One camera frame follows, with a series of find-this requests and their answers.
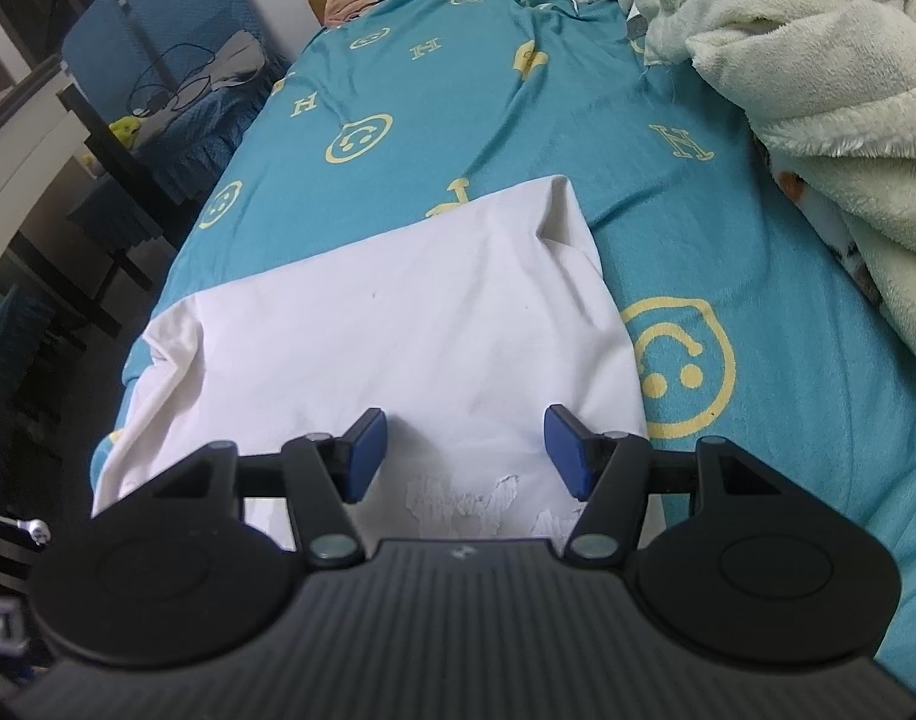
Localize grey cloth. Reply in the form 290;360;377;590
146;30;268;119

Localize white table with black legs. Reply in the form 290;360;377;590
0;62;175;340

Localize white power plug cable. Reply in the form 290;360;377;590
0;506;53;545

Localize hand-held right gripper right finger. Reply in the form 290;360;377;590
542;403;791;568

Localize white t-shirt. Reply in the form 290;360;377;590
90;174;651;550

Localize teal printed bed sheet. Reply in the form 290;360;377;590
90;0;916;700

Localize pale green fleece blanket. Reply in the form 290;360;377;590
561;0;916;385

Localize black charger cable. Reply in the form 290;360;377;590
126;40;228;112

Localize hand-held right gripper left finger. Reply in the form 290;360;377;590
149;406;390;570

